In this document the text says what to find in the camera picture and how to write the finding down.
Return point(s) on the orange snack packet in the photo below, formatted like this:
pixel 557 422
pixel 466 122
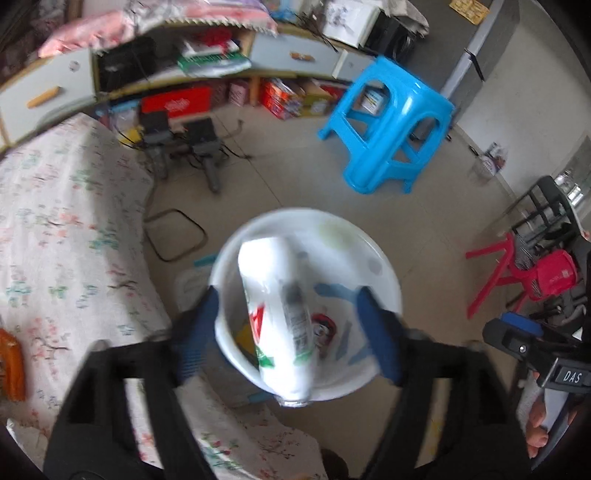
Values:
pixel 11 369

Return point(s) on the green and white bag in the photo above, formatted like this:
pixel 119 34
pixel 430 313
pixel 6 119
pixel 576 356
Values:
pixel 212 62

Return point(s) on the red flat box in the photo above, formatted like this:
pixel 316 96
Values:
pixel 175 104

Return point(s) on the red printed carton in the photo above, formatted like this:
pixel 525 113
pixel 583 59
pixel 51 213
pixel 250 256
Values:
pixel 281 99

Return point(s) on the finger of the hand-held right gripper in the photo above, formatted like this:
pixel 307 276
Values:
pixel 512 339

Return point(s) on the yellow printed paper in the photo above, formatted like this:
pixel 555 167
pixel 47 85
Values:
pixel 468 7

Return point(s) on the blue plastic stool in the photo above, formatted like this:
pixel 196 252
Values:
pixel 392 87

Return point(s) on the plastic packet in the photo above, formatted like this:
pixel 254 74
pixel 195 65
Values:
pixel 491 159

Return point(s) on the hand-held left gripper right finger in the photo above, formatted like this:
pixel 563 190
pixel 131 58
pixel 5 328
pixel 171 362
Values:
pixel 376 332

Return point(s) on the white plastic bottle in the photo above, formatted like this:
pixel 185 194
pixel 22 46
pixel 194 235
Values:
pixel 268 277

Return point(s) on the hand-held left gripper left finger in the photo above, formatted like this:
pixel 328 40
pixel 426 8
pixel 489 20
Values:
pixel 198 332

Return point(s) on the red plastic stool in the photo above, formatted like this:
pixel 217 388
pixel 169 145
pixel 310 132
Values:
pixel 554 277

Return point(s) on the red fabric item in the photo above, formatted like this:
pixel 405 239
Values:
pixel 214 39

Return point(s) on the white printed paper sheet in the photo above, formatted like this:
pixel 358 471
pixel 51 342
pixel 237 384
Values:
pixel 346 23

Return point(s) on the beige cloth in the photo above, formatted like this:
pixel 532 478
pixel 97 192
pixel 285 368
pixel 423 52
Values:
pixel 408 9

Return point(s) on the white plastic bucket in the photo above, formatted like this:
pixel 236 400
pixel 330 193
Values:
pixel 360 258

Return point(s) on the person's right hand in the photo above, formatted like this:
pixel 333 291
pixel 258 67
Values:
pixel 536 419

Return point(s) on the wooden cabinet with white drawers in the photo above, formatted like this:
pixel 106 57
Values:
pixel 286 48

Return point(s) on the black microwave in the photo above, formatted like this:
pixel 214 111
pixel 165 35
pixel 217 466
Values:
pixel 392 37

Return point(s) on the floral tablecloth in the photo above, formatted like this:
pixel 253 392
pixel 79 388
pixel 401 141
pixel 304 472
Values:
pixel 69 230

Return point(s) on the glass jar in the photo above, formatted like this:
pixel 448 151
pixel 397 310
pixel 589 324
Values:
pixel 568 187

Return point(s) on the pink floral cloth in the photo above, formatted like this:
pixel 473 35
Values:
pixel 92 27

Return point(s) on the black box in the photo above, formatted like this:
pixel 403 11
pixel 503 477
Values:
pixel 124 64

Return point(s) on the grey refrigerator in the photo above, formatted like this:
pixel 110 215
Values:
pixel 480 37

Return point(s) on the cardboard box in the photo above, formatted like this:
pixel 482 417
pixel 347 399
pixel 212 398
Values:
pixel 318 99

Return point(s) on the pink basket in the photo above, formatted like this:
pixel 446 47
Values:
pixel 238 92

